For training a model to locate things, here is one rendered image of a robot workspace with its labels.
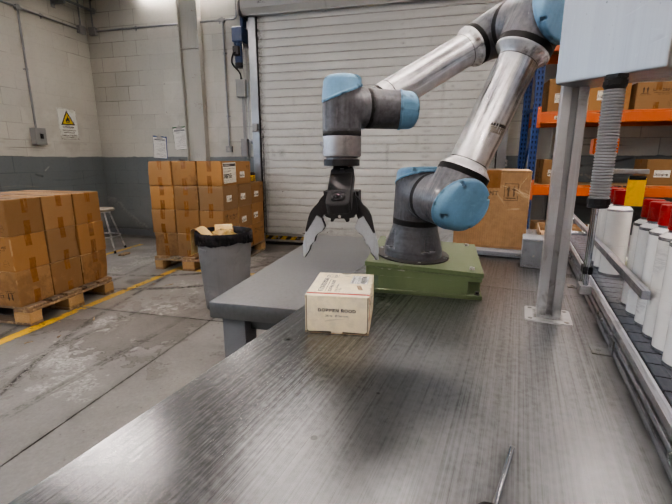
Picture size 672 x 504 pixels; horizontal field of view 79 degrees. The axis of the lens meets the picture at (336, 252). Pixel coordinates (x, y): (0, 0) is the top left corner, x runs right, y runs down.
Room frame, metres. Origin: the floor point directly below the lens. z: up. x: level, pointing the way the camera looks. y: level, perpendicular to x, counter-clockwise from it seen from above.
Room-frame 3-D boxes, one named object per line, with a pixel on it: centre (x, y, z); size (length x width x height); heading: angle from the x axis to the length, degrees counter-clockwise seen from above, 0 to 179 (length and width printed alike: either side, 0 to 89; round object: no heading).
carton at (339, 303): (0.80, -0.01, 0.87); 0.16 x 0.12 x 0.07; 172
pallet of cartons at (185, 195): (4.77, 1.45, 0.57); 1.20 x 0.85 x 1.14; 168
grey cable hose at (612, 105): (0.69, -0.44, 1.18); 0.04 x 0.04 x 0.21
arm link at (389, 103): (0.87, -0.10, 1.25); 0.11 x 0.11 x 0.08; 20
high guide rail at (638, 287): (1.08, -0.68, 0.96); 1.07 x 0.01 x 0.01; 156
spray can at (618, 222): (0.96, -0.68, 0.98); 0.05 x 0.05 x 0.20
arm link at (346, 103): (0.82, -0.01, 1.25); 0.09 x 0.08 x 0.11; 110
